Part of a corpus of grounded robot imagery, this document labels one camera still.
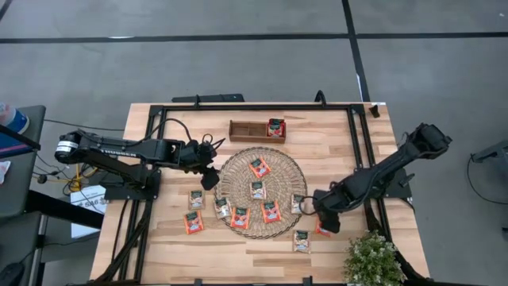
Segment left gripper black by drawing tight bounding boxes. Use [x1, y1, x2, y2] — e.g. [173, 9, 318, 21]
[176, 138, 221, 191]

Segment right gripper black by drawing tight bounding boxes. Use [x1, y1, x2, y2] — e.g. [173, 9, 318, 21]
[312, 181, 352, 234]

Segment orange tea sachet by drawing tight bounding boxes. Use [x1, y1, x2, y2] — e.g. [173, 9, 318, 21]
[230, 206, 252, 230]
[315, 220, 333, 238]
[183, 211, 206, 235]
[260, 200, 283, 224]
[248, 157, 272, 179]

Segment beige tea sachet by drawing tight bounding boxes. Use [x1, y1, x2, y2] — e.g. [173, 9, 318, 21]
[292, 230, 312, 253]
[213, 197, 233, 219]
[290, 193, 306, 215]
[249, 180, 267, 200]
[188, 189, 206, 211]

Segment round woven straw placemat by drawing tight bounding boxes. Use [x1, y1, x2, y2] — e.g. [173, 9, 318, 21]
[214, 146, 309, 240]

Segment potted plant white flowers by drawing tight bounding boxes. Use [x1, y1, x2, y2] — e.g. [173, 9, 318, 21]
[343, 231, 408, 286]

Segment wooden three-compartment box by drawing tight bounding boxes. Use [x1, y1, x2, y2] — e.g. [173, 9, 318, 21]
[229, 119, 287, 144]

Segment black bar device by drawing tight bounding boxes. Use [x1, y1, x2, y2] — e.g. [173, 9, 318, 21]
[171, 93, 246, 104]

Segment white label sheet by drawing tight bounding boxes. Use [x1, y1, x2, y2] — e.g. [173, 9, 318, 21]
[70, 184, 107, 215]

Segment white paper sheet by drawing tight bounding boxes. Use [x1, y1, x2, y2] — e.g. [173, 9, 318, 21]
[70, 222, 102, 239]

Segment dark grey stand foot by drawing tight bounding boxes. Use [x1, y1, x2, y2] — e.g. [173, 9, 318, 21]
[470, 138, 508, 164]

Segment grey side table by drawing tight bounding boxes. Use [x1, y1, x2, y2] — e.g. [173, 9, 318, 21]
[0, 105, 47, 286]

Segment blue notebook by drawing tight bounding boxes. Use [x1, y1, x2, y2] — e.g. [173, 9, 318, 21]
[0, 133, 35, 159]

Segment blue white bottle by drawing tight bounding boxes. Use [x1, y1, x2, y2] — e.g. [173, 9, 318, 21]
[0, 102, 31, 135]

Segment white paper scrap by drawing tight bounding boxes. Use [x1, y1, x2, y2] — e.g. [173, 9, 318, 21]
[0, 160, 12, 186]

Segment black computer mouse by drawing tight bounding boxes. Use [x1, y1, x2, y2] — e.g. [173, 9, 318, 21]
[0, 261, 25, 286]

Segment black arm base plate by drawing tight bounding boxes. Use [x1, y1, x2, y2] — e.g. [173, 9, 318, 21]
[354, 166, 414, 199]
[98, 170, 163, 202]

